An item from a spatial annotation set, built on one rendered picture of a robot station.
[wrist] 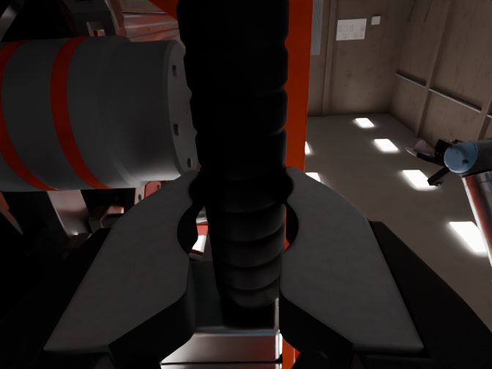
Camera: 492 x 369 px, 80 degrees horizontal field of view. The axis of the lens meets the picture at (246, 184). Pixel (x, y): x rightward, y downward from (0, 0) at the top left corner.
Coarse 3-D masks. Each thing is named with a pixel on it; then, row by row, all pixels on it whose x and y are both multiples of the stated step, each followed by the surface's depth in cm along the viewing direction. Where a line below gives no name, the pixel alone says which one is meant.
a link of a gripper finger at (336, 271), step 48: (288, 192) 11; (336, 192) 10; (288, 240) 10; (336, 240) 8; (288, 288) 7; (336, 288) 7; (384, 288) 7; (288, 336) 7; (336, 336) 6; (384, 336) 6
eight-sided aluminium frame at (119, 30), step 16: (64, 0) 42; (80, 0) 43; (96, 0) 43; (112, 0) 44; (80, 16) 45; (96, 16) 45; (112, 16) 45; (80, 32) 46; (96, 32) 48; (112, 32) 46; (112, 192) 51; (128, 192) 51; (128, 208) 50
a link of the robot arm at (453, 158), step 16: (464, 144) 74; (480, 144) 74; (448, 160) 77; (464, 160) 73; (480, 160) 73; (464, 176) 76; (480, 176) 72; (480, 192) 72; (480, 208) 72; (480, 224) 73
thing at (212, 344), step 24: (192, 264) 18; (216, 288) 16; (216, 312) 15; (240, 312) 15; (264, 312) 15; (216, 336) 14; (240, 336) 14; (264, 336) 14; (168, 360) 15; (192, 360) 15; (216, 360) 15; (240, 360) 15; (264, 360) 15
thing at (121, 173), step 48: (0, 48) 24; (48, 48) 23; (96, 48) 23; (144, 48) 24; (0, 96) 22; (48, 96) 22; (96, 96) 22; (144, 96) 22; (0, 144) 23; (48, 144) 23; (96, 144) 23; (144, 144) 23; (192, 144) 30
